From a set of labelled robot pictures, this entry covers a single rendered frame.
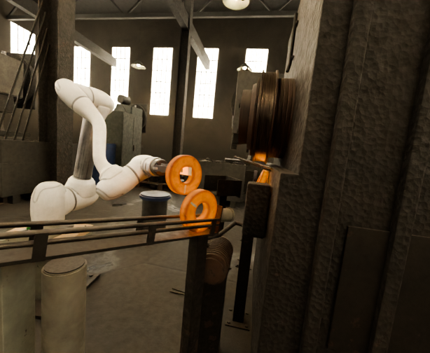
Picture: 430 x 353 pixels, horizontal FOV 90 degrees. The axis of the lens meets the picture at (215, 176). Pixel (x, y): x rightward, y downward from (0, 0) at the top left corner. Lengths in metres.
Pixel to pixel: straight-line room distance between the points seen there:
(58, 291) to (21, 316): 0.21
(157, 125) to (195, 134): 2.16
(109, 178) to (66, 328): 0.52
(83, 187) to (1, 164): 2.17
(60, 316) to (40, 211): 0.71
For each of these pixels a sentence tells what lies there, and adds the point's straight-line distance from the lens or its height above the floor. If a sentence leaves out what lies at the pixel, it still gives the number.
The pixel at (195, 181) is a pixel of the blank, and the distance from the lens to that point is 0.86.
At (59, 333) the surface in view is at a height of 0.33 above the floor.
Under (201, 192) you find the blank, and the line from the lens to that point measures 0.75.
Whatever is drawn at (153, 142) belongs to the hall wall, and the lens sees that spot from 12.50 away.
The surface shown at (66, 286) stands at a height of 0.48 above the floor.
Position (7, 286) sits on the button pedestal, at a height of 0.46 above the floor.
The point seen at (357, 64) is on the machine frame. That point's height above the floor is 1.20.
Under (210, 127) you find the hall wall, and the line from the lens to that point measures 11.53.
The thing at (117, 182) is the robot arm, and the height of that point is 0.75.
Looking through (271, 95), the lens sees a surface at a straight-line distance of 1.02.
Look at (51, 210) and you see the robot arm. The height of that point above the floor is 0.52.
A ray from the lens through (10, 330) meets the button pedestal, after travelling 1.04.
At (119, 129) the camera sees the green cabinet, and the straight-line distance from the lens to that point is 4.55.
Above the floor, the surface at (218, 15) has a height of 6.06.
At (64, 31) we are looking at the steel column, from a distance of 4.04.
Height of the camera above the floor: 0.92
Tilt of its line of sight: 7 degrees down
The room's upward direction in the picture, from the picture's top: 5 degrees clockwise
